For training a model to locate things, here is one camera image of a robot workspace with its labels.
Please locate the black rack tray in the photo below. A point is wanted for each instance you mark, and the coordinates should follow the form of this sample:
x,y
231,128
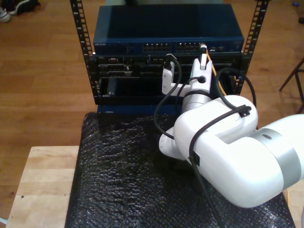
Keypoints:
x,y
130,99

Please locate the blue base box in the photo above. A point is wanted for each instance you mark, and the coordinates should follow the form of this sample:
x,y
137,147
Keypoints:
x,y
130,109

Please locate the black rack server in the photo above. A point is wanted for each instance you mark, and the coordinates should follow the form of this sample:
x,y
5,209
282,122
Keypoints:
x,y
118,67

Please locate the wooden chair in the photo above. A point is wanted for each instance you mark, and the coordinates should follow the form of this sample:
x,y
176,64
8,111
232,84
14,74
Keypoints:
x,y
291,75

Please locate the small blue object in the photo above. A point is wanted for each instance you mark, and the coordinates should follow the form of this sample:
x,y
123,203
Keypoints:
x,y
296,4

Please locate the black bubble wrap mat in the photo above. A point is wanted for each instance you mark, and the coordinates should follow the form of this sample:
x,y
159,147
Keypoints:
x,y
118,178

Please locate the dark sneaker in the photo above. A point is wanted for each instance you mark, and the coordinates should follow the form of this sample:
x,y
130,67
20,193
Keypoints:
x,y
23,6

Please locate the white sneaker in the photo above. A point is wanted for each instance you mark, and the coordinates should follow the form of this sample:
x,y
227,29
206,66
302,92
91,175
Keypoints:
x,y
4,15

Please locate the black perforated rack post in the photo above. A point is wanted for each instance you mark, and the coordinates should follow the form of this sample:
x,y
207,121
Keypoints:
x,y
80,23
255,26

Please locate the blue network switch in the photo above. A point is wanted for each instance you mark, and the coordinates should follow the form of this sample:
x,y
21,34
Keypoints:
x,y
142,23

